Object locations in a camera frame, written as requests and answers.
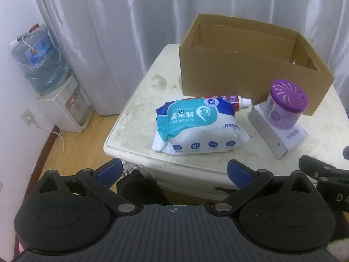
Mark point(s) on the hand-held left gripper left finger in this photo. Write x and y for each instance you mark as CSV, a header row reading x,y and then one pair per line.
x,y
110,170

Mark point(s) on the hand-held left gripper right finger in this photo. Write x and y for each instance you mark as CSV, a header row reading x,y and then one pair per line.
x,y
240,173

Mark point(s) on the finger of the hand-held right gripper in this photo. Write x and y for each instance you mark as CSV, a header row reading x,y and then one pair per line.
x,y
346,152
313,166

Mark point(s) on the small white grey box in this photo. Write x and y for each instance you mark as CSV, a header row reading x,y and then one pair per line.
x,y
275,139

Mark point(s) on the blue white wet wipes pack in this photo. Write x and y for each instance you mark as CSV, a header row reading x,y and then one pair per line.
x,y
196,127

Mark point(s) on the purple lid air freshener jar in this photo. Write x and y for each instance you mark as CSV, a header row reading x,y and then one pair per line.
x,y
287,103

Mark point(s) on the red toothpaste tube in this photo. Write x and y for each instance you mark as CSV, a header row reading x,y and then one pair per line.
x,y
240,102

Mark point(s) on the brown cardboard box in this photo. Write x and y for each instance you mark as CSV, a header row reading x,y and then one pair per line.
x,y
240,82

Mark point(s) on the white bedside cabinet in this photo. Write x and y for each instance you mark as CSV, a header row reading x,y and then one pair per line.
x,y
177,174

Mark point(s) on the white water dispenser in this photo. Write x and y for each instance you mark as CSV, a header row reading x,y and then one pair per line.
x,y
65,106

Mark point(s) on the blue water jug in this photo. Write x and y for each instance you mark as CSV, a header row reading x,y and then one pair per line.
x,y
38,62

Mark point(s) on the white curtain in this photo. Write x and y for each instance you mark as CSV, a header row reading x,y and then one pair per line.
x,y
109,32

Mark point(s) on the white wall outlet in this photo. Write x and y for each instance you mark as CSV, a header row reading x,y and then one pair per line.
x,y
27,117

